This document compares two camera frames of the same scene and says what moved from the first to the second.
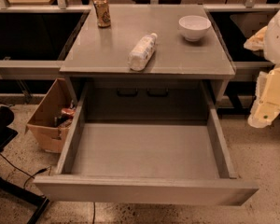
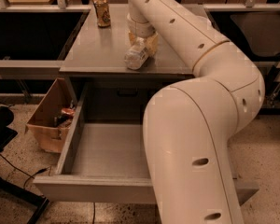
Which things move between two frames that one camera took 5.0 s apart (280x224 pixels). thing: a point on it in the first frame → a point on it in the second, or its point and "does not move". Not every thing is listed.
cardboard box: x=52 y=117 does not move
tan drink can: x=103 y=11 does not move
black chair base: x=2 y=133 does not move
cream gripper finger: x=256 y=42 → x=138 y=28
